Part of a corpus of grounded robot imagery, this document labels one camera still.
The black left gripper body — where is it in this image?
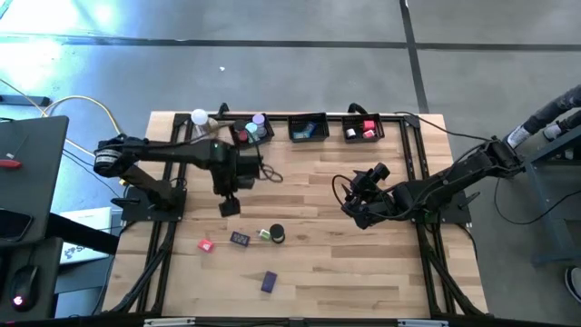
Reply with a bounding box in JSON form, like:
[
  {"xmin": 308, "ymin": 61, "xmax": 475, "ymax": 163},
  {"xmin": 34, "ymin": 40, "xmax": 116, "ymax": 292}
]
[{"xmin": 212, "ymin": 149, "xmax": 262, "ymax": 195}]

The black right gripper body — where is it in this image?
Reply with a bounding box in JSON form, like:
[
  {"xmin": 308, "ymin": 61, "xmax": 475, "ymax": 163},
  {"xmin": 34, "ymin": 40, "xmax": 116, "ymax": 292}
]
[{"xmin": 353, "ymin": 180, "xmax": 400, "ymax": 218}]

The blue thermometer with LCD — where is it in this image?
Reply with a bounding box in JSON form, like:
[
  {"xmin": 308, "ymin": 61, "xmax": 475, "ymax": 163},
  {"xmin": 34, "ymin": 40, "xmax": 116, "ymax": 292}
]
[{"xmin": 229, "ymin": 230, "xmax": 251, "ymax": 248}]

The red sand black-capped hourglass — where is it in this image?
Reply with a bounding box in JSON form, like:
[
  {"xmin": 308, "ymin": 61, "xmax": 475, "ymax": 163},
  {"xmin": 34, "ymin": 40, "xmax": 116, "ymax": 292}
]
[{"xmin": 233, "ymin": 118, "xmax": 250, "ymax": 144}]

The green sand black-capped hourglass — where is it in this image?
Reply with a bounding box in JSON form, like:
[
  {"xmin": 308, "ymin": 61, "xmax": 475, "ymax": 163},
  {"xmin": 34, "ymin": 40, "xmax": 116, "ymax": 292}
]
[{"xmin": 268, "ymin": 223, "xmax": 287, "ymax": 245}]

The purple sand hourglass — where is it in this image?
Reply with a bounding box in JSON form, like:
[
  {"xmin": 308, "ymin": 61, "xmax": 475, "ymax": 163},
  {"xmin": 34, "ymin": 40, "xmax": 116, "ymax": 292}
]
[{"xmin": 251, "ymin": 113, "xmax": 268, "ymax": 137}]

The black slotted plastic basket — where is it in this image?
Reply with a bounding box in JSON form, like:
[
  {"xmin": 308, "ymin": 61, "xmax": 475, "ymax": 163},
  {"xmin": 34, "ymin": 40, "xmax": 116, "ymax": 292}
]
[
  {"xmin": 287, "ymin": 112, "xmax": 331, "ymax": 144},
  {"xmin": 340, "ymin": 113, "xmax": 386, "ymax": 145},
  {"xmin": 226, "ymin": 113, "xmax": 276, "ymax": 152}
]

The white globe brass lamp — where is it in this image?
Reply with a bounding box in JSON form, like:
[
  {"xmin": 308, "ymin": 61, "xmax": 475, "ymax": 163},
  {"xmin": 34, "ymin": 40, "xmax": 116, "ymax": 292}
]
[{"xmin": 189, "ymin": 107, "xmax": 221, "ymax": 141}]

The indigo rectangular plastic case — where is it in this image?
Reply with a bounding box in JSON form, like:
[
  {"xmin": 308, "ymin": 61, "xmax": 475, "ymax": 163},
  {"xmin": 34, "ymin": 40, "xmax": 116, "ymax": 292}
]
[{"xmin": 260, "ymin": 270, "xmax": 279, "ymax": 294}]

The white printed box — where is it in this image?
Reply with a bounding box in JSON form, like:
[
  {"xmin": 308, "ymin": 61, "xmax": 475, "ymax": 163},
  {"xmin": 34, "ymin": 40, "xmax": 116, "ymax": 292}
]
[{"xmin": 57, "ymin": 206, "xmax": 114, "ymax": 266}]

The black desk support bar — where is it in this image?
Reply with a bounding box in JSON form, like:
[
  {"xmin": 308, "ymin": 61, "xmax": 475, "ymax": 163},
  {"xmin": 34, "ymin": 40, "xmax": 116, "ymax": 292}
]
[{"xmin": 44, "ymin": 212, "xmax": 122, "ymax": 256}]

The grey-blue metal cart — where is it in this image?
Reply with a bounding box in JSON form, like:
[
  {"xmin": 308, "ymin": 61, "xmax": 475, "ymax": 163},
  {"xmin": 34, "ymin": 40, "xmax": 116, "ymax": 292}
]
[{"xmin": 520, "ymin": 124, "xmax": 581, "ymax": 267}]

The person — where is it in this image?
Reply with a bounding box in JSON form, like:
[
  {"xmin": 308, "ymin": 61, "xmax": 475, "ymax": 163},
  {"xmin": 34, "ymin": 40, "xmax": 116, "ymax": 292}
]
[{"xmin": 505, "ymin": 84, "xmax": 581, "ymax": 150}]

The black desk surface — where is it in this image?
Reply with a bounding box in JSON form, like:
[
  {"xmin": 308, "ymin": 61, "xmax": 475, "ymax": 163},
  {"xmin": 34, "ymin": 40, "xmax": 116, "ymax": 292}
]
[{"xmin": 0, "ymin": 235, "xmax": 64, "ymax": 322}]

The dark grey desk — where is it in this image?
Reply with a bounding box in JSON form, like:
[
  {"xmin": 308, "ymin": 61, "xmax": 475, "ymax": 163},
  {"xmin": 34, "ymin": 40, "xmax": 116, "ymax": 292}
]
[{"xmin": 0, "ymin": 114, "xmax": 70, "ymax": 249}]

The black phone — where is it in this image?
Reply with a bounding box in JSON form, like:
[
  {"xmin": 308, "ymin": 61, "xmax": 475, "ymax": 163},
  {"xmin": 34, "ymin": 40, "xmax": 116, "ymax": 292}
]
[{"xmin": 0, "ymin": 208, "xmax": 34, "ymax": 243}]

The black computer mouse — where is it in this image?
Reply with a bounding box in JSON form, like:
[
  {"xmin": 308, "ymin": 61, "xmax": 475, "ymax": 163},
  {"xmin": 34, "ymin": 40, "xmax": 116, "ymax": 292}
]
[{"xmin": 7, "ymin": 263, "xmax": 40, "ymax": 313}]

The black floor bar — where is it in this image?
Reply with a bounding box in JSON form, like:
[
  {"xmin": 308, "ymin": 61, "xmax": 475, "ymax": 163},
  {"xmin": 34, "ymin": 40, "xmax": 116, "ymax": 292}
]
[{"xmin": 0, "ymin": 94, "xmax": 52, "ymax": 108}]

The silver metal bracket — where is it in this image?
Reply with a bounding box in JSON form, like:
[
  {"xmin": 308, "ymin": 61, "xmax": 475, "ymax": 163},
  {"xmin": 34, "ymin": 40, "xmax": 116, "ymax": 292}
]
[
  {"xmin": 397, "ymin": 319, "xmax": 451, "ymax": 327},
  {"xmin": 143, "ymin": 317, "xmax": 197, "ymax": 327}
]

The yellow network cable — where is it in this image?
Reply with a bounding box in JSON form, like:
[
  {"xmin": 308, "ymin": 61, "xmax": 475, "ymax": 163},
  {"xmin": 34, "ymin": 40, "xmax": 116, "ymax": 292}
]
[{"xmin": 0, "ymin": 77, "xmax": 129, "ymax": 186}]

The red-handled screwdriver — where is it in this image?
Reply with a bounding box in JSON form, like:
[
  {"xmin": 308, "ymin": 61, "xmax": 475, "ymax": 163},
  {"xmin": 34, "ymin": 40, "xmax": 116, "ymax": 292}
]
[{"xmin": 0, "ymin": 135, "xmax": 29, "ymax": 171}]

